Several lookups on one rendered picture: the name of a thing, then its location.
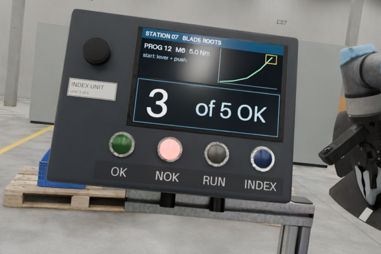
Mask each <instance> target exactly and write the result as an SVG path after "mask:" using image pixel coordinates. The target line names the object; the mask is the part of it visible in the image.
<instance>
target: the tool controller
mask: <svg viewBox="0 0 381 254"><path fill-rule="evenodd" d="M297 67H298V39H296V38H294V37H286V36H278V35H270V34H265V33H257V32H248V31H240V30H235V29H227V28H218V27H210V26H202V25H196V24H188V23H180V22H172V21H167V20H159V19H150V18H142V17H137V16H129V15H120V14H112V13H107V12H98V11H90V10H82V9H74V10H73V12H72V13H71V19H70V27H69V34H68V38H67V45H66V52H65V59H64V63H63V70H62V77H61V84H60V91H59V95H58V102H57V109H56V116H55V121H54V127H53V134H52V141H51V146H50V153H49V159H48V166H47V171H46V179H47V180H48V181H50V182H52V183H64V184H76V185H89V186H95V187H107V188H120V189H131V190H138V191H151V192H161V194H160V204H159V206H160V207H164V208H175V197H176V194H187V195H194V196H206V197H210V207H209V211H214V212H221V213H224V207H225V198H230V199H237V200H249V201H261V202H273V203H280V204H287V203H289V202H290V201H291V192H292V179H293V154H294V129H295V105H296V91H297ZM137 77H143V78H152V79H161V80H167V81H176V82H183V91H182V97H181V108H180V120H179V127H178V128H176V127H170V126H160V125H149V124H139V123H133V122H132V115H133V106H134V97H135V92H136V83H137ZM118 132H126V133H129V134H130V135H131V136H132V137H133V138H134V141H135V148H134V151H133V152H132V153H131V154H130V155H129V156H127V157H124V158H119V157H117V156H115V155H113V154H112V153H111V151H110V149H109V141H110V139H111V137H112V136H113V135H114V134H116V133H118ZM166 137H174V138H176V139H178V140H179V141H180V143H181V145H182V148H183V151H182V154H181V157H180V158H179V159H178V160H176V161H174V162H165V161H163V160H161V158H160V157H159V155H158V153H157V147H158V143H159V142H160V141H161V140H162V139H164V138H166ZM212 142H220V143H222V144H224V145H225V146H226V147H227V149H228V152H229V156H228V160H227V162H226V163H225V164H224V165H222V166H220V167H213V166H211V165H209V164H208V163H207V162H206V160H205V158H204V150H205V148H206V146H207V145H208V144H210V143H212ZM260 146H263V147H267V148H268V149H270V150H271V151H272V153H273V155H274V164H273V166H272V167H271V168H270V169H269V170H267V171H264V172H261V171H258V170H255V169H254V168H253V167H252V165H251V162H250V154H251V152H252V151H253V150H254V149H255V148H257V147H260Z"/></svg>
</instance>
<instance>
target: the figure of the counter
mask: <svg viewBox="0 0 381 254"><path fill-rule="evenodd" d="M182 91H183V82H176V81H167V80H161V79H152V78H143V77H137V83H136V92H135V97H134V106H133V115H132V122H133V123H139V124H149V125H160V126H170V127H176V128H178V127H179V120H180V108H181V97H182Z"/></svg>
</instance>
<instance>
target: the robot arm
mask: <svg viewBox="0 0 381 254"><path fill-rule="evenodd" d="M340 69H341V74H342V82H343V87H344V94H345V102H346V110H347V114H349V122H353V123H358V125H356V124H354V125H353V126H351V127H350V128H349V129H348V130H347V131H345V132H344V133H343V134H342V135H340V136H339V137H338V138H337V139H335V140H334V141H333V142H332V143H331V144H329V145H328V146H327V147H325V148H324V149H323V150H322V151H321V152H319V153H318V155H319V157H320V159H321V160H322V161H323V162H324V163H326V164H328V165H330V166H332V165H333V164H335V163H336V162H337V161H338V160H339V159H341V158H342V157H343V156H344V155H345V154H347V153H348V152H349V151H350V154H351V160H352V167H353V171H354V174H355V178H356V180H357V182H358V185H359V188H360V190H361V192H362V194H363V196H364V198H365V199H366V201H367V202H368V203H369V204H370V205H374V204H375V201H376V196H377V195H378V194H380V193H381V169H380V168H379V167H378V166H377V165H380V164H381V90H380V89H381V52H379V53H377V52H376V51H375V46H374V45H373V44H365V45H359V46H353V47H349V48H344V49H342V50H341V51H340Z"/></svg>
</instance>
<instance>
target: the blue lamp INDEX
mask: <svg viewBox="0 0 381 254"><path fill-rule="evenodd" d="M250 162H251V165H252V167H253V168H254V169H255V170H258V171H261V172H264V171H267V170H269V169H270V168H271V167H272V166H273V164H274V155H273V153H272V151H271V150H270V149H268V148H267V147H263V146H260V147H257V148H255V149H254V150H253V151H252V152H251V154H250Z"/></svg>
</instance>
